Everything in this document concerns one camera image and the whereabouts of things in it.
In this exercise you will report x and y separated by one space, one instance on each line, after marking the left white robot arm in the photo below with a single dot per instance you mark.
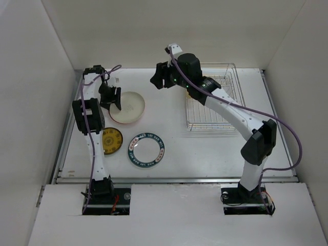
95 94

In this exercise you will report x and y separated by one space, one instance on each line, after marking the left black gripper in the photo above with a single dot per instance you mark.
105 102

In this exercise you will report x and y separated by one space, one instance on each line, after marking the pink plastic plate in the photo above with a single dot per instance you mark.
125 124

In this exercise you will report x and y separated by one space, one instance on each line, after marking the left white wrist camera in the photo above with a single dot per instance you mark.
113 81

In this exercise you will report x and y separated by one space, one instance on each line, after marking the white plate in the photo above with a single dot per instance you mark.
132 98

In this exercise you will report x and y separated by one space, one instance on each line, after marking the brown gold plate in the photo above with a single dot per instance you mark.
112 140

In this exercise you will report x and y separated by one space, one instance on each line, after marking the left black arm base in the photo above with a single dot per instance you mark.
116 205

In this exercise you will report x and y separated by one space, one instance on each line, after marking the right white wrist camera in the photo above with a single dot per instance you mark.
173 48

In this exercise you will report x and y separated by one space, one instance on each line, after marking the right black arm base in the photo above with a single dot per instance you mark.
238 202

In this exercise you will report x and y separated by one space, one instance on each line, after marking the metal wire dish rack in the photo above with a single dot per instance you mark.
201 118

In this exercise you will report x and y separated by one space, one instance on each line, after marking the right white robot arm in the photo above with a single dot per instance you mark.
259 135

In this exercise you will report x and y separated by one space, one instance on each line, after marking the tan yellow plate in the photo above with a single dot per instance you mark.
188 96

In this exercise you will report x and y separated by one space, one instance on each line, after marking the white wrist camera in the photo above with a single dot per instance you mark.
113 81
173 48

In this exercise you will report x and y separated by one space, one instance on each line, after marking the front aluminium rail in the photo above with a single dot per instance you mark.
61 180

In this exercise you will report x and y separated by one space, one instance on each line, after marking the blue rimmed grey plate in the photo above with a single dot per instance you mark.
146 150

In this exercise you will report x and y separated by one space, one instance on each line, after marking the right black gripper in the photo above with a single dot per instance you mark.
162 70

